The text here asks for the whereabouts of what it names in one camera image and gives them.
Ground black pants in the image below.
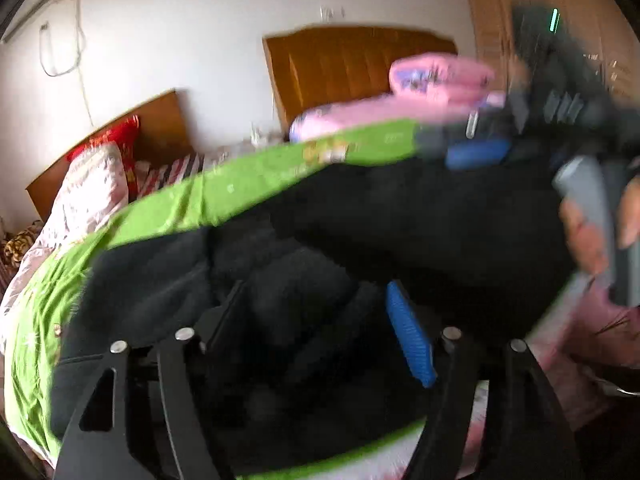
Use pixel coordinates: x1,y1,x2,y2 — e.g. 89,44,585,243
47,145,581,476

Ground light wooden wardrobe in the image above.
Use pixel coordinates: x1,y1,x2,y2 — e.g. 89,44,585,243
462,0,640,106

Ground red pillow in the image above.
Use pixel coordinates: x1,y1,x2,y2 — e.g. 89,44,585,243
67,115,141,201

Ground small wooden headboard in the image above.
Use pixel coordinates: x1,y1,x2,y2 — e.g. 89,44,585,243
26,89,193,221

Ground large wooden headboard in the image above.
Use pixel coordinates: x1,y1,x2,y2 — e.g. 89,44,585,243
263,27,458,136

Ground person's right hand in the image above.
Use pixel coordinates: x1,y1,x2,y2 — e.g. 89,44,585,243
559,187,640,281

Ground pink floral quilt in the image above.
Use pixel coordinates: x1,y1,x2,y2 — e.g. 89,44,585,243
0,142,131,311

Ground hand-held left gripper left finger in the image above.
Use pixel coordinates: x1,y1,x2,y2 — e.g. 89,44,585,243
52,280,248,480

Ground white air conditioner cable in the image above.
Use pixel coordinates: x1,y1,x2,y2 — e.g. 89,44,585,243
40,0,96,128

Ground green cloth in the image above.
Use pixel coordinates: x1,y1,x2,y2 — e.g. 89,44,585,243
5,119,591,480

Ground plaid bed sheet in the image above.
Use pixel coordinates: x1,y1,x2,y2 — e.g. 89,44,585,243
135,152,207,196

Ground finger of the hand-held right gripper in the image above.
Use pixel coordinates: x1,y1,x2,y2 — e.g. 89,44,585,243
414,110,515,170

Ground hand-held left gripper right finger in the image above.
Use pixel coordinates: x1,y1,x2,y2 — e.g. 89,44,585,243
386,281,588,480

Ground tiger print blanket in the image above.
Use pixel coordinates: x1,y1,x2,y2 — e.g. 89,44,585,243
0,227,41,267

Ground folded pink quilt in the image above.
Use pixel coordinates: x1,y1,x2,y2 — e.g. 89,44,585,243
389,55,496,111

